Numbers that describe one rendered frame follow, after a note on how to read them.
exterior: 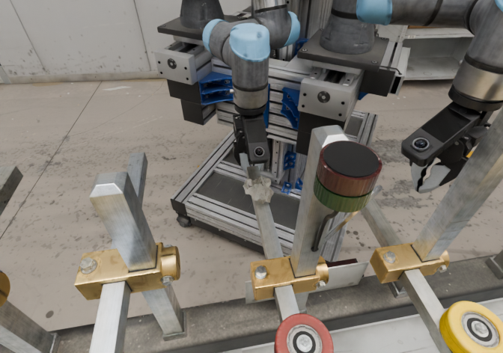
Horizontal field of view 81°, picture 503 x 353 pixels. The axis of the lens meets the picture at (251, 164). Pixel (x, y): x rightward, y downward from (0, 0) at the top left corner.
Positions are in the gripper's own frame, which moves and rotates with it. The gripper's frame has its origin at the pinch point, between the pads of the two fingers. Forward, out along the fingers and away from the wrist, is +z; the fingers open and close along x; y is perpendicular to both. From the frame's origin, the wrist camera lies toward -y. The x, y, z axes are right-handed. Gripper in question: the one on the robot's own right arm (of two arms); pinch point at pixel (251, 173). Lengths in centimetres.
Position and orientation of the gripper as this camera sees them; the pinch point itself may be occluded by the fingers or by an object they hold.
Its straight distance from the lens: 76.6
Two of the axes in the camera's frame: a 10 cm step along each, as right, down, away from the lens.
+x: -9.9, 1.1, -1.3
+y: -1.7, -6.6, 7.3
